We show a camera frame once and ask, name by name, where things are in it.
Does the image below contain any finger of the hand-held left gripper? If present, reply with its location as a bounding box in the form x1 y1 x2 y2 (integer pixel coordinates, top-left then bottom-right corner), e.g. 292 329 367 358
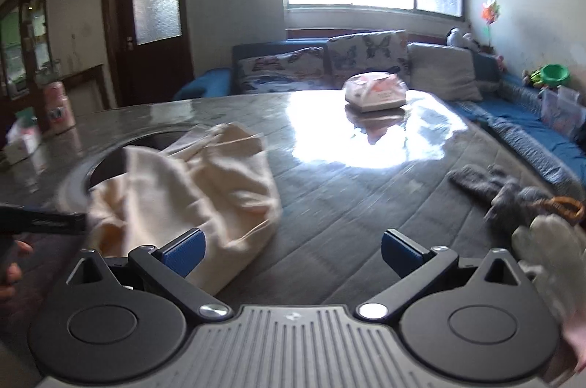
0 206 88 234

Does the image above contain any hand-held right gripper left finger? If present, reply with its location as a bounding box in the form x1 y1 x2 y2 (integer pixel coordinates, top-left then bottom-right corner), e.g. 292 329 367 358
67 229 230 322

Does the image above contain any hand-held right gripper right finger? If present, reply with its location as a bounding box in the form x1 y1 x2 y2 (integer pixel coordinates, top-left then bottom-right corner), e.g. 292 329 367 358
356 229 537 321

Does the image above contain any cream knit top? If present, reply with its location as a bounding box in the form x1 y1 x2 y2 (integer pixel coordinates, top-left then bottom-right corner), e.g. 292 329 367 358
86 122 283 296

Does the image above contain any person's left hand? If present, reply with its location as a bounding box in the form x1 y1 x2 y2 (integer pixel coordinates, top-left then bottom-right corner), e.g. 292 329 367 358
0 239 34 302

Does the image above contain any grey quilted star table cover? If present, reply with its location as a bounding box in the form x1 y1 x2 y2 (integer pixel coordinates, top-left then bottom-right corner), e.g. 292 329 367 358
0 88 586 325

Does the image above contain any white tissue box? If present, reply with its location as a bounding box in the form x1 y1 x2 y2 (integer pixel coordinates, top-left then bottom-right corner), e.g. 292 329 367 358
4 107 43 164

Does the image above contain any grey knit glove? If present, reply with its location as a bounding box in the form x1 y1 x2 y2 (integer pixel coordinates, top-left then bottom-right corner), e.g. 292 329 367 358
484 182 555 230
448 165 520 206

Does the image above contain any pink cartoon face bottle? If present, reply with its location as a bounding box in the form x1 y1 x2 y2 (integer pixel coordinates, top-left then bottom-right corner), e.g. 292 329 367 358
44 81 76 133

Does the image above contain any round black induction hob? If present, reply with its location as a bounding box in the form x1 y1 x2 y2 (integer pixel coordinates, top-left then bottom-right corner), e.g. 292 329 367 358
55 123 207 224

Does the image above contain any white glove with pink cuff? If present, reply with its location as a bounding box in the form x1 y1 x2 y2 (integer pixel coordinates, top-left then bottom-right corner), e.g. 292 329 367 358
512 214 586 370

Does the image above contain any white tissue pack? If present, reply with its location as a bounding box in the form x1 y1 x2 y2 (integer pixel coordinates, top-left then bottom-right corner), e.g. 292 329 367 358
343 72 408 113

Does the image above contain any dark wooden door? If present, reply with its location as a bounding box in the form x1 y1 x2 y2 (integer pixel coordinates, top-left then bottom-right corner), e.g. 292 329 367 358
101 0 195 109

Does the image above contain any brown knit band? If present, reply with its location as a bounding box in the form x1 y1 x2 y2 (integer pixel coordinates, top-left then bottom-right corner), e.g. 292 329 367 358
538 196 586 227

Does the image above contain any blue sofa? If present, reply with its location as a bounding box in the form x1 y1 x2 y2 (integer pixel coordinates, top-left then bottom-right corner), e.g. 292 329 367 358
174 38 586 197

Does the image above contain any plain pale grey pillow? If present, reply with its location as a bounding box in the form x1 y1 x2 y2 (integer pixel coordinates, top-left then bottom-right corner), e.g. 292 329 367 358
407 42 484 102

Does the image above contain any glass display cabinet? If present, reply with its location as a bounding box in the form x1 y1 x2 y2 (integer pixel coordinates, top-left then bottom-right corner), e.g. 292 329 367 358
0 0 51 96

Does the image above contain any butterfly print pillow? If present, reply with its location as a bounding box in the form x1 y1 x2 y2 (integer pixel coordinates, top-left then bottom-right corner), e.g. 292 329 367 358
238 47 329 94
327 30 411 89

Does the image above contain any blue-grey cushion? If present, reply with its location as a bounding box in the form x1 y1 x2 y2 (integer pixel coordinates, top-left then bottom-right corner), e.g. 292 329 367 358
471 52 502 94

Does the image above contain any clear plastic storage box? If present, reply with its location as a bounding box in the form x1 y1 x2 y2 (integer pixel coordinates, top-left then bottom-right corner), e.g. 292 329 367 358
540 86 586 138

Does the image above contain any black and white plush toy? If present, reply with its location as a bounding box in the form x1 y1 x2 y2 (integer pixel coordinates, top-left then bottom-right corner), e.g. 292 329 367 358
446 26 479 51

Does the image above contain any green plastic bowl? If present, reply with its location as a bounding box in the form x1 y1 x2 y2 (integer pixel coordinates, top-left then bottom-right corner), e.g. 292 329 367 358
538 64 571 88

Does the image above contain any colourful pinwheel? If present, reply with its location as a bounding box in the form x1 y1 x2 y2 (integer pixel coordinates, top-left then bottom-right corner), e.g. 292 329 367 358
481 0 501 50

